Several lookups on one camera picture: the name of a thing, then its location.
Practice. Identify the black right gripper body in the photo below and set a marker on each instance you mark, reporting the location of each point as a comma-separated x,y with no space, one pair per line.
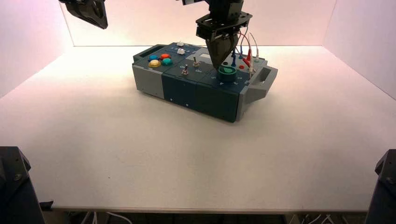
224,23

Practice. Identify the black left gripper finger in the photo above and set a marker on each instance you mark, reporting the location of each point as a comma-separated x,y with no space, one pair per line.
89,12

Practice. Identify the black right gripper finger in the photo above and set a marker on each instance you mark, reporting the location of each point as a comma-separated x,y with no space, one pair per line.
235,40
219,51

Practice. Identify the green rotary knob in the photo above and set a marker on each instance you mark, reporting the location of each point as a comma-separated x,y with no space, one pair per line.
227,75

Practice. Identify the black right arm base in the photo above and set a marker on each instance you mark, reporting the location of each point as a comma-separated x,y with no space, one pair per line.
385,191

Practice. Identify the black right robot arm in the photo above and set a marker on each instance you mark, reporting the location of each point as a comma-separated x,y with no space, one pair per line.
193,2

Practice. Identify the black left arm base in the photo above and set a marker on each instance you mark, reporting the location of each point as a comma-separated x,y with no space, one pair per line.
15,191

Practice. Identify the small white display window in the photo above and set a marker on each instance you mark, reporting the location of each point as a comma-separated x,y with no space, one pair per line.
204,56

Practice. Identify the teal dome push button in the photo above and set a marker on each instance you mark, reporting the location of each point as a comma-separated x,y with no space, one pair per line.
167,61

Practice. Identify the red dome push button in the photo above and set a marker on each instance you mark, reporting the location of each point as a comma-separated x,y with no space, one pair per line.
165,56

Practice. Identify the grey and blue control box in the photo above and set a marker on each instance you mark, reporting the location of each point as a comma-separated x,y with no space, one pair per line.
179,89

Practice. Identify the yellow dome push button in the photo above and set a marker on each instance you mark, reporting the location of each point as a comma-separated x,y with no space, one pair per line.
154,63

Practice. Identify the blue dome push button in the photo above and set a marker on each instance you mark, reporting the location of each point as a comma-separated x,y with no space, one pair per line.
153,57

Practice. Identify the metal toggle switch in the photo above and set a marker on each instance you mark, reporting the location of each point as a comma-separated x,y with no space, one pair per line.
195,63
185,71

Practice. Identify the white slider switch cap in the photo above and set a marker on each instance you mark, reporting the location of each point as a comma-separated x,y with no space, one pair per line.
181,51
180,44

